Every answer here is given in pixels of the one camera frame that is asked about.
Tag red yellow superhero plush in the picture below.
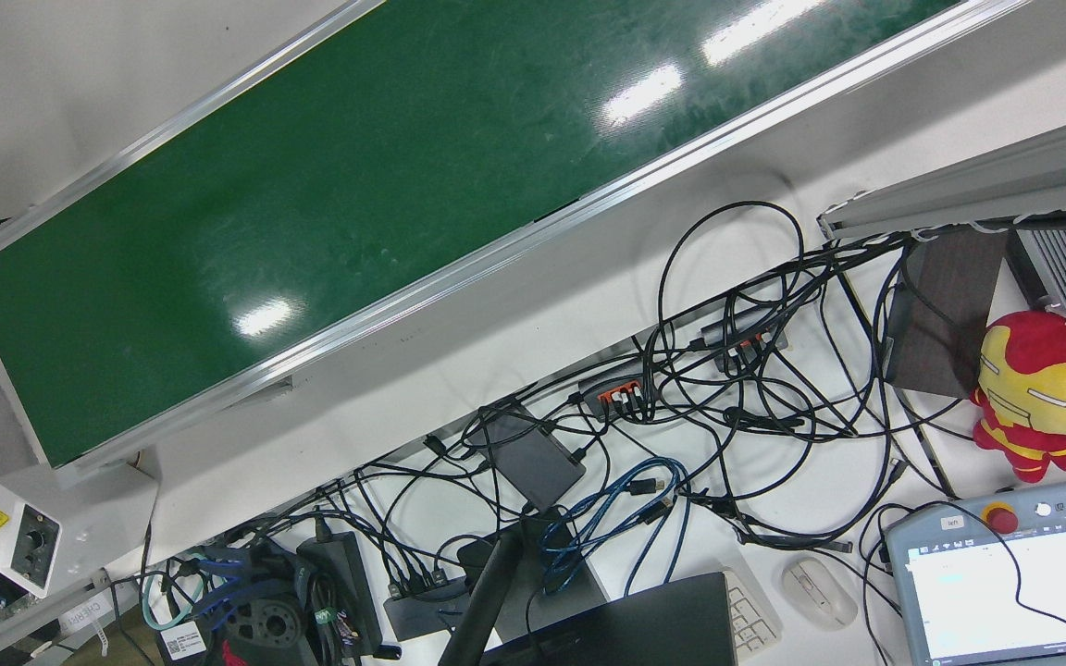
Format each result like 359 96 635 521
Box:
970 311 1066 484

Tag black docking hub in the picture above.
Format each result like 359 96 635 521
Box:
382 573 471 641

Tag white computer mouse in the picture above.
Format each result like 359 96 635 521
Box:
781 557 859 631

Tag dark brown box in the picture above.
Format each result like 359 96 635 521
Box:
884 227 1011 401

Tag aluminium profile rail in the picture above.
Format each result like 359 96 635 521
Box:
817 104 1066 242

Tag blue cable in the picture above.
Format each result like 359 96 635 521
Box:
539 456 692 594

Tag grey usb hub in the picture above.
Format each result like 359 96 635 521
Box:
700 308 789 373

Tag black looped cable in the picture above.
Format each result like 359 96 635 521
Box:
656 200 808 408

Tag grey robot teach pendant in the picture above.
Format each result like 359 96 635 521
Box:
884 478 1066 666

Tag black teach pendant cable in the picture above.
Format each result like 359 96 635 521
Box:
859 500 1066 666

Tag teal cable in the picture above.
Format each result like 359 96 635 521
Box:
141 568 221 633

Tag green conveyor belt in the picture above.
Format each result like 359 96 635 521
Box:
0 0 1035 473

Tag black flat box device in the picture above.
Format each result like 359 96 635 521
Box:
477 402 588 512

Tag white keyboard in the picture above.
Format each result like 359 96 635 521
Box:
722 566 784 660

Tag white conveyor control box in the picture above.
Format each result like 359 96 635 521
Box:
0 462 160 598

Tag black round clamp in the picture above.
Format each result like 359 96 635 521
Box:
217 592 316 666

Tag white qr code label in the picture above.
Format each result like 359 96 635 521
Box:
160 621 211 660

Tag usb hub orange ports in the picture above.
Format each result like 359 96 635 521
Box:
577 362 664 418

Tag black monitor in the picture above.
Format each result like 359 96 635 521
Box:
482 572 739 666

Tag black power adapter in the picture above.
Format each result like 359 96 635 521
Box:
297 531 385 659

